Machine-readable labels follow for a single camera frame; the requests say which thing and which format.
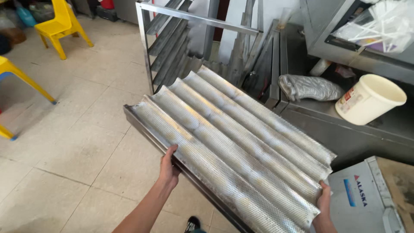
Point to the person's right hand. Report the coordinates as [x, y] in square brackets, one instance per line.
[323, 200]

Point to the person's left hand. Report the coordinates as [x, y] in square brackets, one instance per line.
[168, 171]

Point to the perforated metal baguette tray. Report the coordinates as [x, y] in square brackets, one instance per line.
[233, 145]

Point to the white chest freezer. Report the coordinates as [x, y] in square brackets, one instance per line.
[359, 200]

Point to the person's black shoe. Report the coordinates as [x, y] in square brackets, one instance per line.
[194, 225]

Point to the stainless steel counter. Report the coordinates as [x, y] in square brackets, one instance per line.
[349, 123]

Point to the white plastic bucket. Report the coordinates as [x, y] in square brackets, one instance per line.
[368, 98]

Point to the silver oven mitt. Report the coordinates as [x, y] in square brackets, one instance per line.
[309, 87]

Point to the metal tray rack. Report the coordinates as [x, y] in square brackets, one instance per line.
[181, 42]

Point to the white paper roll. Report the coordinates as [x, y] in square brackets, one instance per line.
[320, 67]

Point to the stainless steel oven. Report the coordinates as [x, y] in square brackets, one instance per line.
[355, 35]

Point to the yellow plastic chair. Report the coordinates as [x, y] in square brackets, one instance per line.
[61, 26]
[17, 90]

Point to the clear plastic bag of straws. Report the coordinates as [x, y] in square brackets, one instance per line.
[378, 27]

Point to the clear plastic cup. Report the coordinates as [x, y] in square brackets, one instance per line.
[283, 17]

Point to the heap of bags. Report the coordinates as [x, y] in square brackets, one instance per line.
[16, 22]

